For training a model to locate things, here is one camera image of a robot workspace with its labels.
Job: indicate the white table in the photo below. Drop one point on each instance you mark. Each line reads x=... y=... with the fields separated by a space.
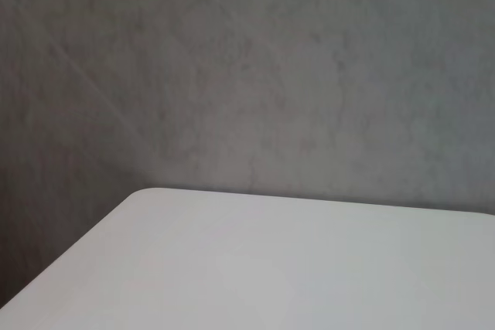
x=294 y=268

